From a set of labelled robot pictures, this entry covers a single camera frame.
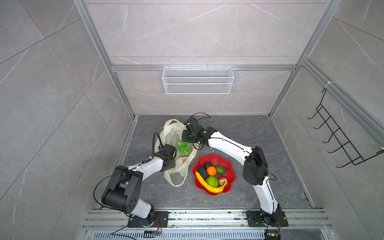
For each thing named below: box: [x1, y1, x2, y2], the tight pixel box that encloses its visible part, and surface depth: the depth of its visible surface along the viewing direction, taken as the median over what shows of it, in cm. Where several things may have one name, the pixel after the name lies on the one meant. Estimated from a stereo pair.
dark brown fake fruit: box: [203, 161, 215, 170], surface depth 92 cm
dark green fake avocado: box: [215, 165, 226, 176], surface depth 87 cm
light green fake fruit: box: [206, 175, 219, 188], surface depth 81 cm
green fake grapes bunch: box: [178, 141, 191, 156], surface depth 85 cm
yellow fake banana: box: [195, 171, 228, 194], surface depth 80 cm
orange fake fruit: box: [207, 166, 217, 176], surface depth 85 cm
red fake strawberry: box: [218, 175, 228, 187], surface depth 83 cm
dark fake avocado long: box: [197, 165, 210, 181], surface depth 85 cm
